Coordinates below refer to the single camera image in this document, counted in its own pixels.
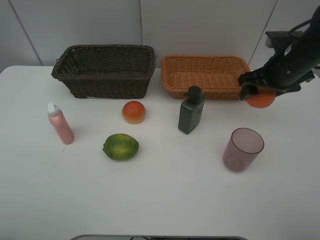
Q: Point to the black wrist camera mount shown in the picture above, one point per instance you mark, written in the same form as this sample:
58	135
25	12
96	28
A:
281	41

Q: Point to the green lime fruit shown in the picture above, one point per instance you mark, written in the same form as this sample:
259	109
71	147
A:
120	147

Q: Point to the red yellow peach fruit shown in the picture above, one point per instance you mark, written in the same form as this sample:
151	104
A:
133	112

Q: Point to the translucent purple plastic cup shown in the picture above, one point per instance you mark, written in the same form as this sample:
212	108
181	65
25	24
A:
242	149

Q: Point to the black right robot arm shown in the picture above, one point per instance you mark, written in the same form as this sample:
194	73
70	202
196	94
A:
296	54

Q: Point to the orange wicker basket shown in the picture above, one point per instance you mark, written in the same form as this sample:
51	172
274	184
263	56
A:
216	75

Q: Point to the orange mandarin fruit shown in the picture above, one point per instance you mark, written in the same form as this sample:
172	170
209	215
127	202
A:
263	99

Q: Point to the pink bottle white cap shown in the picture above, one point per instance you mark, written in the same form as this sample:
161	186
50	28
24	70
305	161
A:
60	124

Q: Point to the dark brown wicker basket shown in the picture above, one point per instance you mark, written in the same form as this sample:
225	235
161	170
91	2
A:
108	71

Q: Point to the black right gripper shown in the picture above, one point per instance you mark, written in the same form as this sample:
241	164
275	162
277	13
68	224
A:
282	74

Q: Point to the dark grey square bottle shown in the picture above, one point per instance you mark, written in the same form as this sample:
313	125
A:
191	110

